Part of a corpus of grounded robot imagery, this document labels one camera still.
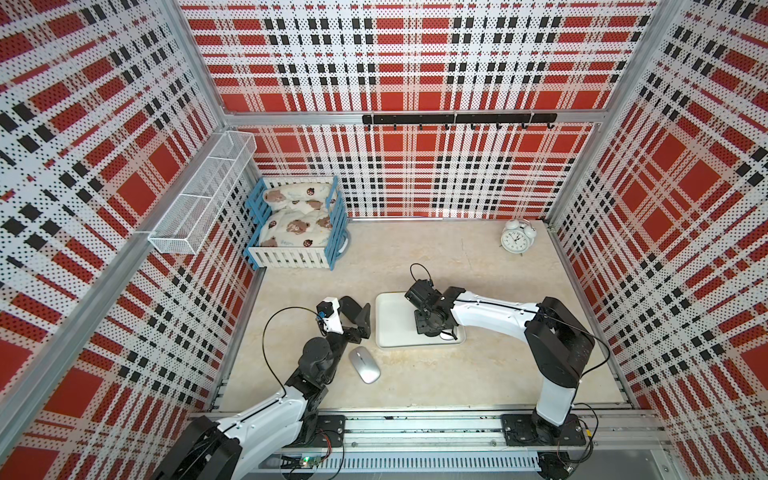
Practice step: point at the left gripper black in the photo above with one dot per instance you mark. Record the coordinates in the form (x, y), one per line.
(363, 326)

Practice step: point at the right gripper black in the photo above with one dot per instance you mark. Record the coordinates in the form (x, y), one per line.
(421, 325)

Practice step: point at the white plastic storage tray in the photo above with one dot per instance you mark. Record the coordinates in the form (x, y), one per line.
(395, 325)

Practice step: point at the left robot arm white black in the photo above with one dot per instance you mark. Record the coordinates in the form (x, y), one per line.
(232, 447)

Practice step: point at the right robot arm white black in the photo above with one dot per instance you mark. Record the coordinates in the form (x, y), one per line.
(560, 345)

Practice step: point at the bear print blanket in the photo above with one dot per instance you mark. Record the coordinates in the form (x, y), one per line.
(291, 228)

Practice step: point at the blue white toy crib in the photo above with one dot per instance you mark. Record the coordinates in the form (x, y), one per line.
(318, 257)

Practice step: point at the white twin-bell alarm clock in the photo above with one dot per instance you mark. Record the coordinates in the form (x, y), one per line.
(518, 236)

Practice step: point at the bear print pillow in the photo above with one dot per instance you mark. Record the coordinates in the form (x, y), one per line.
(302, 197)

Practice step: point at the green circuit board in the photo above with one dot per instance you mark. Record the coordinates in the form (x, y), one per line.
(303, 462)

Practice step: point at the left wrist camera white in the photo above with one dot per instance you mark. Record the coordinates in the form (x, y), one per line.
(334, 323)

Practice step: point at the right camera cable black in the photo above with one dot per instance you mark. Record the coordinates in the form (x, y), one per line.
(420, 272)

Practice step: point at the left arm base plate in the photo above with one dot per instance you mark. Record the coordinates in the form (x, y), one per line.
(324, 430)

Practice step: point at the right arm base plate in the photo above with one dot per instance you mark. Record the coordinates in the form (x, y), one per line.
(533, 430)

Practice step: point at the white wire mesh shelf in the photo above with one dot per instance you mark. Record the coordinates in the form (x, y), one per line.
(215, 172)

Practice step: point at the black wall hook rail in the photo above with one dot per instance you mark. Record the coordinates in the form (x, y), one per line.
(522, 119)

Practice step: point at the aluminium front rail frame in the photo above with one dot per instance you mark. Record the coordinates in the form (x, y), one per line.
(621, 444)

